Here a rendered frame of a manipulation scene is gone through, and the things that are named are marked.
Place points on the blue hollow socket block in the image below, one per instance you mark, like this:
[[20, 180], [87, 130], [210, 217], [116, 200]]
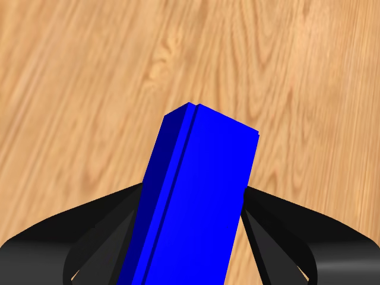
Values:
[[202, 193]]

